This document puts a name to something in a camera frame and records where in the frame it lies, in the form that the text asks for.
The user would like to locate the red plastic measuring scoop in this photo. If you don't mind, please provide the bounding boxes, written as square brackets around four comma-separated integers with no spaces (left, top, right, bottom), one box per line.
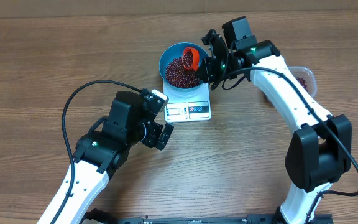
[182,47,200,70]

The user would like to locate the white digital kitchen scale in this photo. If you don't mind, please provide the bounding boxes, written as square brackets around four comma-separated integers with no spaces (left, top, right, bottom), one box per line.
[163,82,212,123]

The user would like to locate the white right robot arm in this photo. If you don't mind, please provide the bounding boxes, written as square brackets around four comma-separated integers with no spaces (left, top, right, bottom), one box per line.
[196,16,354,223]

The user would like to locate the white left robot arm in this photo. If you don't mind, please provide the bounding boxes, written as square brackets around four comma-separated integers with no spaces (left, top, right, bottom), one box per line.
[39,90,173,223]

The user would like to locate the red beans in bowl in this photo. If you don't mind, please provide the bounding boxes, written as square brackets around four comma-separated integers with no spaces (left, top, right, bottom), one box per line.
[165,57,200,89]

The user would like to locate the blue plastic bowl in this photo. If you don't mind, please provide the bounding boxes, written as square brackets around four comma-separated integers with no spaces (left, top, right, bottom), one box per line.
[159,42,208,92]

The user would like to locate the red adzuki beans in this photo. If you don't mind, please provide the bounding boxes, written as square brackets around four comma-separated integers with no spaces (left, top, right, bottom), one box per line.
[296,77,309,92]

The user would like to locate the clear plastic bean container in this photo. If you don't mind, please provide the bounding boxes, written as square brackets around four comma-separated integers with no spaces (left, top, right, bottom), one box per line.
[288,67,318,98]

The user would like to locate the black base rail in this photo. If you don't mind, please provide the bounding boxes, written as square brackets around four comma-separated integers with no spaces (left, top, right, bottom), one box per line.
[79,208,334,224]

